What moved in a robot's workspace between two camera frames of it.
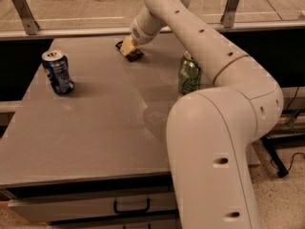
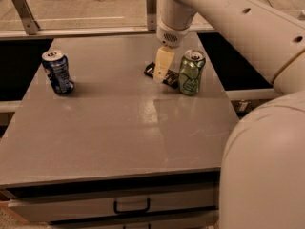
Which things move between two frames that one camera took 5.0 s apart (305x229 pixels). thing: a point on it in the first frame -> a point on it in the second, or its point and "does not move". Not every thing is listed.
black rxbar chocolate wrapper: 131,56 -> 171,77
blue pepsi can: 56,67 does not move
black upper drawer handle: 148,206 does not move
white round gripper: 138,34 -> 172,36
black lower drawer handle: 149,226 does not move
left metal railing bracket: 31,27 does not move
